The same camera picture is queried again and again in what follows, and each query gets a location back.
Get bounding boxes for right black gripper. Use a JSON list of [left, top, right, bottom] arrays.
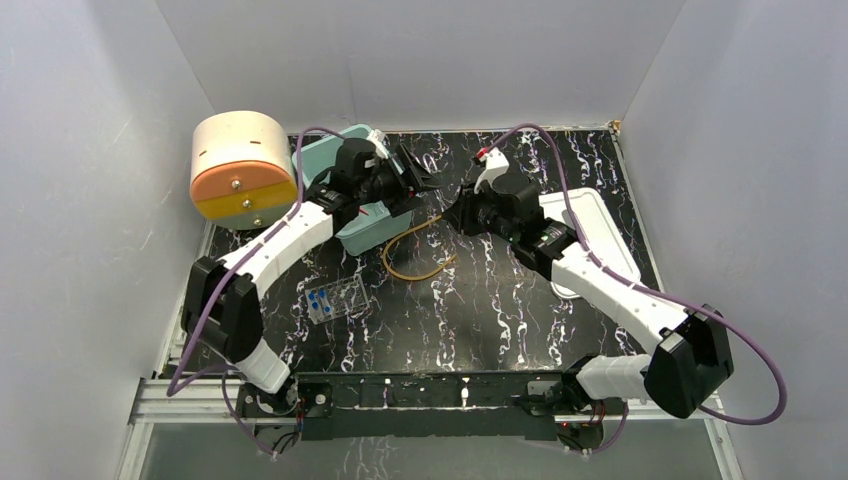
[[441, 178, 518, 244]]

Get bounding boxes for teal plastic bin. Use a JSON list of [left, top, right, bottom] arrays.
[[289, 127, 423, 256]]

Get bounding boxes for aluminium frame rail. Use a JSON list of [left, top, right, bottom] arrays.
[[129, 374, 730, 425]]

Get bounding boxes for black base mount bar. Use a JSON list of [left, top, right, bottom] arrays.
[[236, 370, 624, 448]]

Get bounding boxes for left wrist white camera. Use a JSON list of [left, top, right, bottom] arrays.
[[366, 129, 390, 160]]

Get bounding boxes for white plastic bin lid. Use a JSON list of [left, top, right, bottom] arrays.
[[539, 187, 641, 300]]

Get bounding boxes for white orange yellow cylinder device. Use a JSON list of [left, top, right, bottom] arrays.
[[189, 110, 298, 230]]

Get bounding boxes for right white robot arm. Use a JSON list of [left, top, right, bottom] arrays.
[[443, 173, 733, 419]]

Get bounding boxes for clear test tube rack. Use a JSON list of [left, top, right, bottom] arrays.
[[305, 274, 370, 325]]

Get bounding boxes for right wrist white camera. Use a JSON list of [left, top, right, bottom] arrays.
[[474, 147, 509, 194]]

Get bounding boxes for tan rubber band loop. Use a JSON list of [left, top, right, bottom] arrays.
[[381, 213, 458, 282]]

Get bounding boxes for blue capped tube in rack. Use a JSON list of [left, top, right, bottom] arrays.
[[307, 293, 323, 324]]

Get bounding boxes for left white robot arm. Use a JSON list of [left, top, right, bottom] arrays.
[[177, 138, 440, 416]]

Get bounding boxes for wrist white camera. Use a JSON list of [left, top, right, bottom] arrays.
[[366, 129, 390, 160], [474, 147, 509, 194]]

